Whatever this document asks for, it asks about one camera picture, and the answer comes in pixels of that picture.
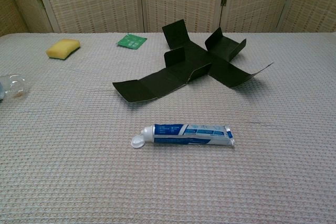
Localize blue white toothpaste tube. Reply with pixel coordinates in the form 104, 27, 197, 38
131, 123, 235, 149

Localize black unfolded cardboard box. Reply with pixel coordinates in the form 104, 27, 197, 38
112, 19, 274, 103

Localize green circuit board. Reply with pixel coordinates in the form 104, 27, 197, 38
117, 33, 147, 50

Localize yellow sponge with green pad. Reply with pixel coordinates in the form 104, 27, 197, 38
46, 38, 81, 61

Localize beige woven folding screen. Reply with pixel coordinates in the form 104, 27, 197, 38
0, 0, 336, 37

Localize clear plastic bottle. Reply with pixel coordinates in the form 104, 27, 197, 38
0, 73, 29, 102

